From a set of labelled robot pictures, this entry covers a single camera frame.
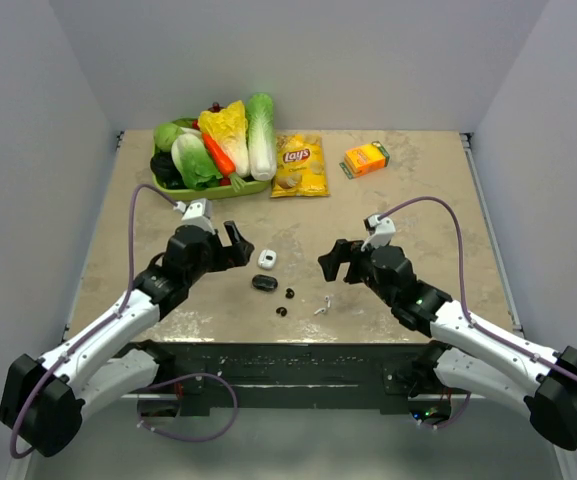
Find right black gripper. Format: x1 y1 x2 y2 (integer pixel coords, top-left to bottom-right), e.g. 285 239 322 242
318 236 397 307

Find white earbud charging case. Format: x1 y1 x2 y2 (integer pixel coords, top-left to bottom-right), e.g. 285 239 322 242
257 249 277 270

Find black earbud charging case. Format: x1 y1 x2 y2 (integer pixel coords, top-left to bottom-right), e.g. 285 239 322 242
251 274 278 292

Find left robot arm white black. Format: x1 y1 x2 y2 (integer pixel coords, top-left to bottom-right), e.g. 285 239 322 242
0 221 254 459

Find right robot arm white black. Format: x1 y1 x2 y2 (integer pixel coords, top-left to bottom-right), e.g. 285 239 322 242
318 239 577 451

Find green plastic vegetable tray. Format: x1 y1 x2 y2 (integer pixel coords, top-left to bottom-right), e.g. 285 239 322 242
152 146 271 202

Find orange toy carrot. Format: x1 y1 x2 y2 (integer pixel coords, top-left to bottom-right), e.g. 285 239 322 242
202 133 246 192

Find green white bok choy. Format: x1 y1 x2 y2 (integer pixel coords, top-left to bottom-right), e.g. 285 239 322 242
171 134 222 190

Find yellow Lays chips bag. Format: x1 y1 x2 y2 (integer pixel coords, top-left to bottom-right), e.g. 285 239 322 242
271 133 329 198

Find orange green carton box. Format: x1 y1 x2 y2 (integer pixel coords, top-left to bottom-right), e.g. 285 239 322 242
340 141 390 179

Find dark green toy vegetable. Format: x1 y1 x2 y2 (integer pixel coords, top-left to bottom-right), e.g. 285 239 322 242
150 151 186 190

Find yellow toy cabbage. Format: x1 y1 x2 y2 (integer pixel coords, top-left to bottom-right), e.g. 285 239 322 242
198 100 251 178

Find round green cabbage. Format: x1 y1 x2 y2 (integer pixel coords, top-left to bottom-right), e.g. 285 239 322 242
153 122 183 152

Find tall green napa cabbage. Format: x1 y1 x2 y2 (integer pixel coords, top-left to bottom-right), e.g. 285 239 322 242
246 93 277 181

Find dark red toy grapes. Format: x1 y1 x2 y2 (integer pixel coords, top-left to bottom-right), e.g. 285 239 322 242
209 102 222 113

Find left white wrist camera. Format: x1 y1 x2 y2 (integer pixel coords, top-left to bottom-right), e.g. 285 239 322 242
173 198 215 234

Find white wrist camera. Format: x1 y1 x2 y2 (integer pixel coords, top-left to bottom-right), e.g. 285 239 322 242
173 198 215 234
361 214 396 251

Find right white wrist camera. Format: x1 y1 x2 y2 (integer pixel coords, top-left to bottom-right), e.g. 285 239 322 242
361 214 396 251

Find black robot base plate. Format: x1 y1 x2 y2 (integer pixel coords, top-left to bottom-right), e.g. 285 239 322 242
119 340 462 419

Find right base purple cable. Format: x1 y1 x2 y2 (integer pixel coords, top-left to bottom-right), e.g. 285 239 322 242
416 389 472 431

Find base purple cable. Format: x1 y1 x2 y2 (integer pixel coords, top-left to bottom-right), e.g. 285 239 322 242
136 372 239 444
416 389 472 431

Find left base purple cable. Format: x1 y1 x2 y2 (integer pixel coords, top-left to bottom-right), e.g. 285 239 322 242
136 372 239 444

